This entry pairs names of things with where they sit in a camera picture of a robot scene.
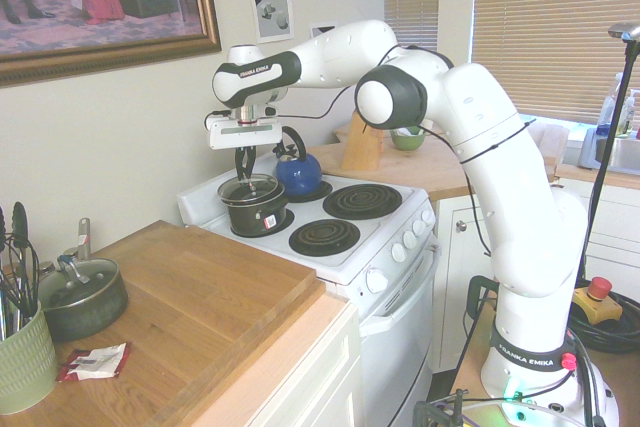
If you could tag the green bowl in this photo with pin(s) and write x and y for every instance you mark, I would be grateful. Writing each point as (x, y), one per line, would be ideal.
(407, 141)

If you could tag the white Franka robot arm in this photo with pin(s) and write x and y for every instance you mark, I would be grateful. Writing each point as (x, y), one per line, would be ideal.
(520, 197)

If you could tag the white cabinet with knob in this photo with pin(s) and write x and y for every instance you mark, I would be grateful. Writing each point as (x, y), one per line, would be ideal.
(460, 297)

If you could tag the wide wooden window blind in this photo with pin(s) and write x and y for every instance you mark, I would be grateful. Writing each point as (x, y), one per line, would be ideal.
(550, 22)

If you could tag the green ceramic utensil holder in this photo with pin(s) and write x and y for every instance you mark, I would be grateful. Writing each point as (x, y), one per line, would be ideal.
(22, 367)

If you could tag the dark metal clamp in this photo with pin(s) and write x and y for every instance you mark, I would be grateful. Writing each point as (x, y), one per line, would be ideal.
(440, 409)

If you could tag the yellow emergency stop button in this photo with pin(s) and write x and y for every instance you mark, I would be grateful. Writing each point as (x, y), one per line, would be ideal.
(597, 299)

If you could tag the white stove knob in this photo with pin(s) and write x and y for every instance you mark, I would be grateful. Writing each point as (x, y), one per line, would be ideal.
(420, 228)
(410, 240)
(428, 217)
(376, 281)
(399, 252)

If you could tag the steel sink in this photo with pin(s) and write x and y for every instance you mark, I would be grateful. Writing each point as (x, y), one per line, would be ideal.
(625, 154)

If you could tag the black pot with sticker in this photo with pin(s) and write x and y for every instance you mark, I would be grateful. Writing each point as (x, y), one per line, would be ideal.
(257, 219)

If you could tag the glass saucepan lid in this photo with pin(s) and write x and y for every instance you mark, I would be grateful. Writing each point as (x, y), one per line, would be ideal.
(92, 279)

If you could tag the grey printed paper sheet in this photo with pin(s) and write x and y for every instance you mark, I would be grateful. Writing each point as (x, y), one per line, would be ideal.
(272, 9)
(320, 28)

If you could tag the dark green saucepan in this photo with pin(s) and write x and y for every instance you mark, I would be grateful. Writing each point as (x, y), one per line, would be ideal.
(95, 312)

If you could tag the black whisk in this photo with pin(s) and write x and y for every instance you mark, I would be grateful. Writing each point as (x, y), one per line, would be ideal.
(27, 277)

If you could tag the black kitchen tongs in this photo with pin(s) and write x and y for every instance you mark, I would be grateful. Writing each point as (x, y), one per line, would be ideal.
(21, 227)

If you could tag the white electric stove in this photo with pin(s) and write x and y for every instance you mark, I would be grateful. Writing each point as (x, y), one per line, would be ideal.
(390, 297)

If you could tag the camera on black stand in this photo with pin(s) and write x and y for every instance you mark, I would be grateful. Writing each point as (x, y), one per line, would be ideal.
(625, 31)

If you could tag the red white snack packet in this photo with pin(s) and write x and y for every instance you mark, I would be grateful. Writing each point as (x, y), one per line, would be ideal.
(95, 362)

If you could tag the black coil burner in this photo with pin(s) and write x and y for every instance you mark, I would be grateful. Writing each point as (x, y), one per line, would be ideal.
(325, 237)
(322, 192)
(362, 201)

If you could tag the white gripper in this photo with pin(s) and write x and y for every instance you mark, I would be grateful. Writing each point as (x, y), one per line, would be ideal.
(245, 133)

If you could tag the white counter cabinet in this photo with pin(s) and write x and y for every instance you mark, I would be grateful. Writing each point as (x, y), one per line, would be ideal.
(300, 377)

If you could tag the clear soap bottle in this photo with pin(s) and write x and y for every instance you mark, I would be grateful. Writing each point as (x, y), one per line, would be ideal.
(609, 107)

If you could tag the green dish soap bottle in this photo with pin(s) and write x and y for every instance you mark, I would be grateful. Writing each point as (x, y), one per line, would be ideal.
(631, 117)

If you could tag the thick wooden butcher board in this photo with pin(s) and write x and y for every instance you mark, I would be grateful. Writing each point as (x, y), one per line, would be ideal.
(175, 327)

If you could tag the wooden knife block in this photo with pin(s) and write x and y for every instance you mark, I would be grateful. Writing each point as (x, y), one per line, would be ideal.
(362, 147)

